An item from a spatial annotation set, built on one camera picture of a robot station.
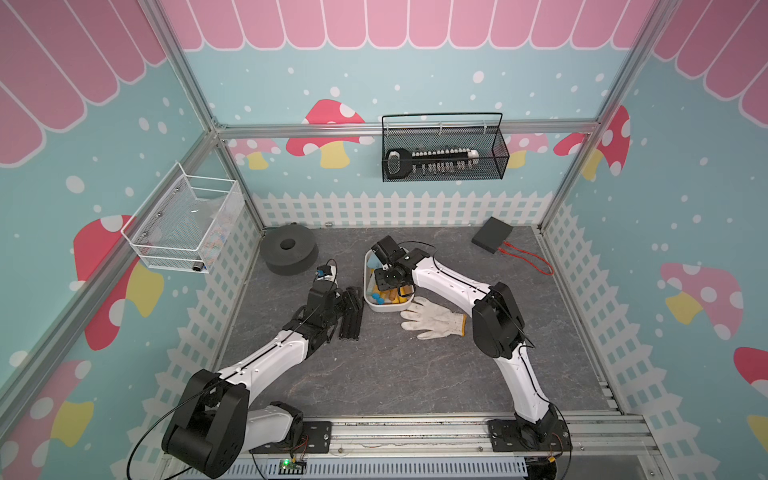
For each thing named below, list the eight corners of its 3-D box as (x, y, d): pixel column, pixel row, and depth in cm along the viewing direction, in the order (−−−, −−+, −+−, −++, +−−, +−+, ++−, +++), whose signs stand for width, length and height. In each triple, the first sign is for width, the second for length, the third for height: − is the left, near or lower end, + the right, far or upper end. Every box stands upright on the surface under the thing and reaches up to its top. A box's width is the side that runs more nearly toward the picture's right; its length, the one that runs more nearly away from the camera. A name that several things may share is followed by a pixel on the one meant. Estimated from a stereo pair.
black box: (471, 243, 119) (472, 238, 117) (489, 220, 127) (490, 216, 125) (494, 254, 115) (496, 250, 113) (511, 230, 123) (513, 226, 121)
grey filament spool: (256, 276, 109) (249, 265, 104) (270, 235, 122) (265, 224, 117) (313, 276, 109) (309, 265, 104) (321, 235, 122) (318, 224, 117)
